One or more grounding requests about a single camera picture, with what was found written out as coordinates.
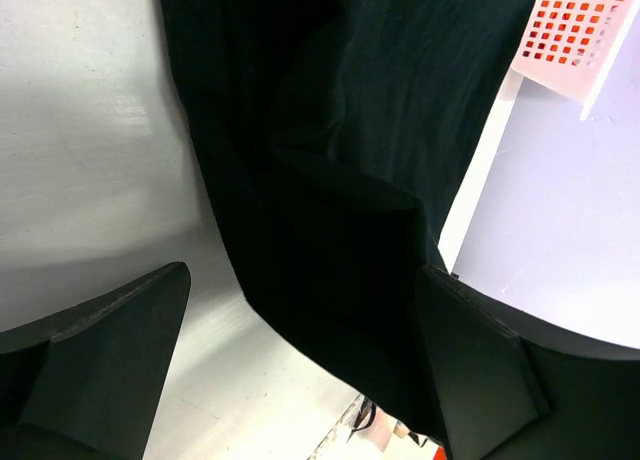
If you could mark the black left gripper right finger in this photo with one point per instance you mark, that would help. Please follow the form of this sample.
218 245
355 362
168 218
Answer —
510 385

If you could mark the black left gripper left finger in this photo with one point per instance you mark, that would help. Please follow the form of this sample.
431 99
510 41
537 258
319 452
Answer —
85 382

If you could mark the black t-shirt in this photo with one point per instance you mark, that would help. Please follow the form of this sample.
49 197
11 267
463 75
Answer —
332 137

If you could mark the white plastic basket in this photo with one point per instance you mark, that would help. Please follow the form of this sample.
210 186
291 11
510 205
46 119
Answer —
580 84

